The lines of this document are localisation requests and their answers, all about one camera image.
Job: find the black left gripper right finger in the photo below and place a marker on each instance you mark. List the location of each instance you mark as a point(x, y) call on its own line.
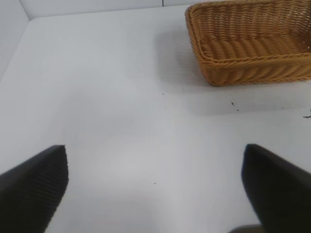
point(279, 191)

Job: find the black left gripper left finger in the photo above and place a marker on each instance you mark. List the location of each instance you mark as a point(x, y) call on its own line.
point(31, 187)

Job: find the brown wicker basket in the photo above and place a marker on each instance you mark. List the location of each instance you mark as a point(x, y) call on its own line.
point(245, 48)

